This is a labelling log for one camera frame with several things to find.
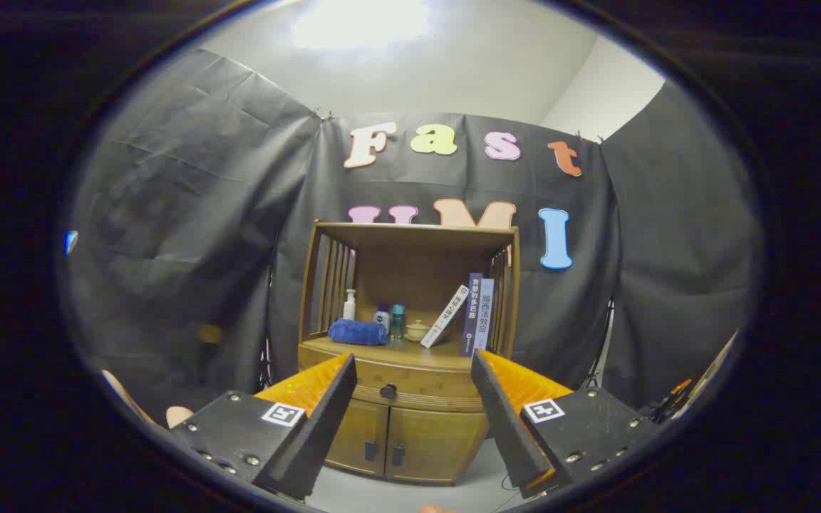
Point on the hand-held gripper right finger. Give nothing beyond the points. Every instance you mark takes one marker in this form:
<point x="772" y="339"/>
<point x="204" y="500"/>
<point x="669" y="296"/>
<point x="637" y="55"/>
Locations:
<point x="507" y="427"/>

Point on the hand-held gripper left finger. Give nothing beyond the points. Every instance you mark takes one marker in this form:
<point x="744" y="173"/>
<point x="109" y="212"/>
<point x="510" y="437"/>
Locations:
<point x="318" y="427"/>

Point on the wooden drawer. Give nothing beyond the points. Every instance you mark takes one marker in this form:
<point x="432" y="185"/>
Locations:
<point x="417" y="385"/>

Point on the wooden cabinet door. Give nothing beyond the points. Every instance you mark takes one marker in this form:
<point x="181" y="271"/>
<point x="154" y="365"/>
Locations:
<point x="432" y="445"/>
<point x="364" y="427"/>

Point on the wooden cabinet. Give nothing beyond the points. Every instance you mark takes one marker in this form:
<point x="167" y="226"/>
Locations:
<point x="425" y="271"/>

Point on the black light stand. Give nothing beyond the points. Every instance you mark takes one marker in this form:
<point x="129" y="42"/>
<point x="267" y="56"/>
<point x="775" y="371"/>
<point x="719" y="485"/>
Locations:
<point x="599" y="363"/>
<point x="266" y="360"/>

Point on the blue folded towel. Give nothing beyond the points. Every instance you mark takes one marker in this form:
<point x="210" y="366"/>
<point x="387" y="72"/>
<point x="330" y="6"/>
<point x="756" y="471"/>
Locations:
<point x="357" y="333"/>

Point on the dark blue book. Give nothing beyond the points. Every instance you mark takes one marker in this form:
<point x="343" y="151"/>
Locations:
<point x="471" y="320"/>

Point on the light purple book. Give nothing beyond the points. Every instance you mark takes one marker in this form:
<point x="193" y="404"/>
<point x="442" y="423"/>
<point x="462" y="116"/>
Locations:
<point x="484" y="313"/>

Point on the white pump bottle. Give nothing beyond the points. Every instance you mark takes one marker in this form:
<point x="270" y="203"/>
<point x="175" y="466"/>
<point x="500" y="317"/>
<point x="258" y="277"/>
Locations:
<point x="349" y="310"/>

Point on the white bottle with blue cap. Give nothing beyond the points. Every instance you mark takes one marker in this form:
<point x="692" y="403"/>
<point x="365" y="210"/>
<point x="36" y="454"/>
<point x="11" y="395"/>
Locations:
<point x="382" y="318"/>

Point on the white book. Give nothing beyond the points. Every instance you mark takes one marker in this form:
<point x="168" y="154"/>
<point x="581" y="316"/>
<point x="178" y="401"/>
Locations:
<point x="446" y="315"/>

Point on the translucent blue bottle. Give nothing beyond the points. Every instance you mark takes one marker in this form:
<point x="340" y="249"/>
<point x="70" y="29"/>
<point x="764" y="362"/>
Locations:
<point x="398" y="324"/>

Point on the cream lidded teacup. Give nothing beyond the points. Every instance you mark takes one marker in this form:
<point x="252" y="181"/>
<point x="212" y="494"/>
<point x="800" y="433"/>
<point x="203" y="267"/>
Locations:
<point x="417" y="331"/>

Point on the black and orange equipment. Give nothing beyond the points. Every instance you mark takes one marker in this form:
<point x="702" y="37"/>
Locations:
<point x="667" y="406"/>

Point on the light wooden plank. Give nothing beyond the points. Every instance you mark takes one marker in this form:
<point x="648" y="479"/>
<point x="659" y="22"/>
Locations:
<point x="125" y="399"/>

